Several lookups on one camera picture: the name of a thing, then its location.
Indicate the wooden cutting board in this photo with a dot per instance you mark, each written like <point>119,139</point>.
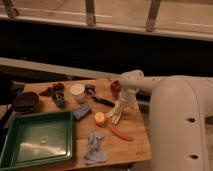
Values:
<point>120,152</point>

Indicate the blue sponge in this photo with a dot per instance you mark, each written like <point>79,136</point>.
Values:
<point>81,112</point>

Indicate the green plastic tray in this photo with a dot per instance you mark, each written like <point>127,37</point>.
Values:
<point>38,139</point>

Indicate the small dark cup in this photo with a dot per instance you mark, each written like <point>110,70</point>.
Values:
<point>58,99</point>

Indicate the dark grapes bunch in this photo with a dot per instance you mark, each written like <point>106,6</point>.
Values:
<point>51,90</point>

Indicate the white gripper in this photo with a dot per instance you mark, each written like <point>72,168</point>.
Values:
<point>126,96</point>

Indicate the dark brown bowl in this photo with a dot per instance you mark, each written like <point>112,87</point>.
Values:
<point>26,102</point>

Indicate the black handled can opener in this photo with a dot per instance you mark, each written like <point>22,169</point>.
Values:
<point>90,90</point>

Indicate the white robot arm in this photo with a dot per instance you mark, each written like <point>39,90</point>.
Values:
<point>178,108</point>

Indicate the peeled yellow banana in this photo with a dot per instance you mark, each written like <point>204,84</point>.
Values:
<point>116,112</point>

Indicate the light blue cloth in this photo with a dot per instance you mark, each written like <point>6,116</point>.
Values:
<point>95,154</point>

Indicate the orange bowl with spoon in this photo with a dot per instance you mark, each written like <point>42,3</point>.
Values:
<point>115,88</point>

